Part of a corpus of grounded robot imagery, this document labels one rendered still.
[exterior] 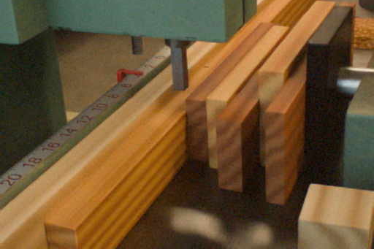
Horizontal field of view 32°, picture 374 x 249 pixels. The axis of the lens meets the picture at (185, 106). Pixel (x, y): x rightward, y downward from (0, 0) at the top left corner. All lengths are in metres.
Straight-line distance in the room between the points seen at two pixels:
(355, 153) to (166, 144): 0.13
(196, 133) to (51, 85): 0.22
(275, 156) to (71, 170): 0.13
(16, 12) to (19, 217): 0.15
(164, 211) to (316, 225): 0.11
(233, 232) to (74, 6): 0.19
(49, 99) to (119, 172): 0.27
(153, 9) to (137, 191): 0.12
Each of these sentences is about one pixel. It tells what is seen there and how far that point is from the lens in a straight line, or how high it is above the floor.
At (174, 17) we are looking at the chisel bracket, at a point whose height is 1.02.
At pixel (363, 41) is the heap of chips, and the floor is 0.91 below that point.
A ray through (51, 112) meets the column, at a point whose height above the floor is 0.87.
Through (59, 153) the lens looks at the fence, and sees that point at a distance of 0.41.
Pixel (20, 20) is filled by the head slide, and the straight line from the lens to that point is 0.46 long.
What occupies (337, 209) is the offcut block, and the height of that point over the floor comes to 0.93.
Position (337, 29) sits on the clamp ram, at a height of 0.99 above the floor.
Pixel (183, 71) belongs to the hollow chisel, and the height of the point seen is 0.97.
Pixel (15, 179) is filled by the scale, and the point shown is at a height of 0.96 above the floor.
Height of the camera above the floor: 1.14
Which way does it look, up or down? 25 degrees down
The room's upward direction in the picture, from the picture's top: 4 degrees counter-clockwise
